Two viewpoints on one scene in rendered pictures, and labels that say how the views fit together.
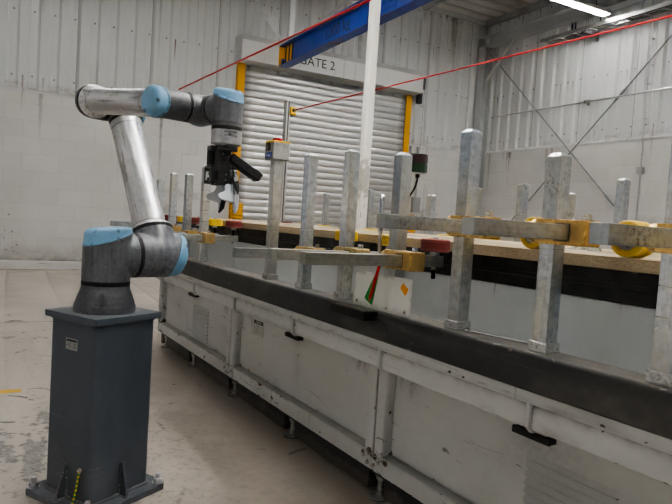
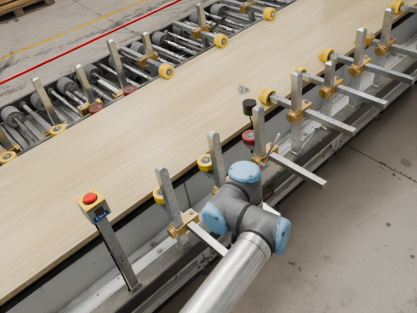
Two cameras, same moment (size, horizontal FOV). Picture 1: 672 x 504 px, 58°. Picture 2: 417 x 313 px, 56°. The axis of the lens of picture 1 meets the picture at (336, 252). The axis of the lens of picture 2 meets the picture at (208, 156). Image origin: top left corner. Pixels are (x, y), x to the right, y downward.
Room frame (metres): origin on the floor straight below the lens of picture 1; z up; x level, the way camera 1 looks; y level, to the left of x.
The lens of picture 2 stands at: (1.93, 1.13, 2.07)
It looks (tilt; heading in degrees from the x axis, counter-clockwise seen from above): 42 degrees down; 268
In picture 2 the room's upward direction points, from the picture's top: 11 degrees counter-clockwise
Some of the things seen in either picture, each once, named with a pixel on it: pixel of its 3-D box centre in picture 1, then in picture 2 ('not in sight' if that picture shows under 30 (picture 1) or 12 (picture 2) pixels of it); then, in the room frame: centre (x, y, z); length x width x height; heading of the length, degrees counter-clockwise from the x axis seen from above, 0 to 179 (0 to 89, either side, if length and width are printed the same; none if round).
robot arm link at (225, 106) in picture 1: (227, 109); (245, 184); (1.81, 0.35, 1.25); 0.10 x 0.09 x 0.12; 45
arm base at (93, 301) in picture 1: (105, 295); not in sight; (1.95, 0.74, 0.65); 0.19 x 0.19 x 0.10
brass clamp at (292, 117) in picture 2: (471, 226); (299, 112); (1.41, -0.31, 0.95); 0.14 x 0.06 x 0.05; 33
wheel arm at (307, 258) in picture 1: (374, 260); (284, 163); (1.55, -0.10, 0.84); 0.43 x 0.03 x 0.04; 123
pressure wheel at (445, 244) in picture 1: (434, 258); (251, 143); (1.66, -0.27, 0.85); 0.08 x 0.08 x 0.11
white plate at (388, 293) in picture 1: (380, 292); (262, 178); (1.65, -0.13, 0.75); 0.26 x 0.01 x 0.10; 33
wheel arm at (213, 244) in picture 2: (295, 254); (195, 230); (2.00, 0.13, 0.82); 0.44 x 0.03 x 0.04; 123
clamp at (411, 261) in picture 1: (402, 259); (264, 155); (1.63, -0.18, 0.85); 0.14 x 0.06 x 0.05; 33
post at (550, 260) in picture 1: (549, 271); (327, 103); (1.22, -0.44, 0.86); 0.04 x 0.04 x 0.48; 33
